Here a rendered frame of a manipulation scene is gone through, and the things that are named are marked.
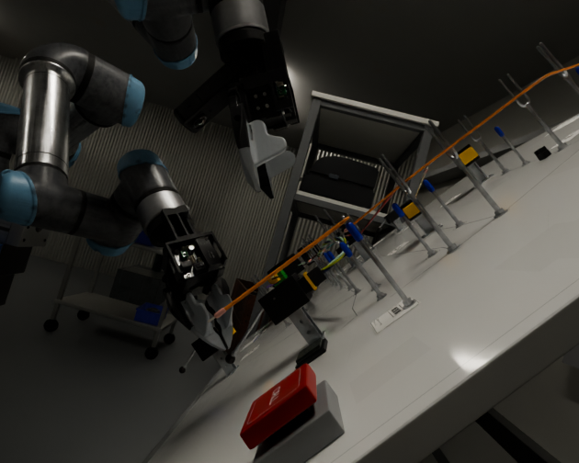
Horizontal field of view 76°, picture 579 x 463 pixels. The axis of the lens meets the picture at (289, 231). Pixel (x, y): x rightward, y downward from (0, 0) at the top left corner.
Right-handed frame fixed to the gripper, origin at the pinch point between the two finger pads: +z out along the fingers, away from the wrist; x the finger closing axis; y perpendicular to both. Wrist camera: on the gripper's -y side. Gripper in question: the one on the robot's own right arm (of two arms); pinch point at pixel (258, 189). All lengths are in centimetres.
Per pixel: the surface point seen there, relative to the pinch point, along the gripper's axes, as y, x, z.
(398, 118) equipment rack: 40, 99, -32
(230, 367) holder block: -18.7, 25.3, 30.5
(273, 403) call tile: 3.6, -26.8, 17.7
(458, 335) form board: 15.4, -25.0, 16.0
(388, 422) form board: 10.2, -29.3, 18.4
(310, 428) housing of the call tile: 5.8, -27.8, 19.0
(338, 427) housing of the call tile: 7.4, -27.6, 19.2
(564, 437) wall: 102, 171, 140
